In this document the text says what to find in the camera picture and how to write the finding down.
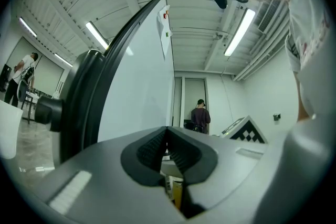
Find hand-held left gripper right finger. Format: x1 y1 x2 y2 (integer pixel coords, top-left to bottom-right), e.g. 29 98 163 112
166 114 335 224

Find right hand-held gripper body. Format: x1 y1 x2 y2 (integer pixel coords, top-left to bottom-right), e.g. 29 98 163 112
221 115 269 145

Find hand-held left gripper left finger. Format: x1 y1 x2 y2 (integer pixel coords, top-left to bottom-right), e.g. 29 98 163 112
6 125 190 224

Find person's right forearm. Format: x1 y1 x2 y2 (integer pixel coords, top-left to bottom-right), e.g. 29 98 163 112
296 70 318 123

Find whiteboard on black stand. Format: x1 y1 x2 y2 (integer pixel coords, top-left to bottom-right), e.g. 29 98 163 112
34 0 176 166

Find long ceiling light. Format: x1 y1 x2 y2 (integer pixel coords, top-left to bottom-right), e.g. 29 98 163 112
223 7 256 57
85 20 110 51
17 16 38 38
53 52 74 68

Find black-legged table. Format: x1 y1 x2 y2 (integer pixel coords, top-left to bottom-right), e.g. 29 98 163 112
20 91 53 124

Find white ceiling air vent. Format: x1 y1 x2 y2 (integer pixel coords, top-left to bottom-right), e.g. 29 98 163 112
255 0 284 35

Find white paper sheet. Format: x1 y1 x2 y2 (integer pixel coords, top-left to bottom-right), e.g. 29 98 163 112
156 4 173 61

